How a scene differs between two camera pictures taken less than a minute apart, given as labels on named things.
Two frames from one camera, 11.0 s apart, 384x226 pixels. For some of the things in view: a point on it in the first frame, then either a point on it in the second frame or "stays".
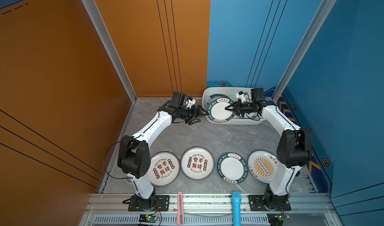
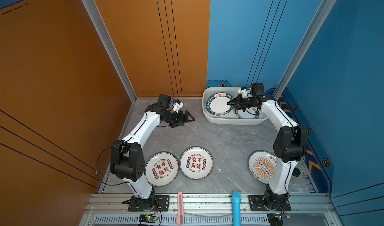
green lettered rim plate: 232,168 -> 217,104
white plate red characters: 197,163 stays
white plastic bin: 215,100 stays
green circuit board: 148,218 stays
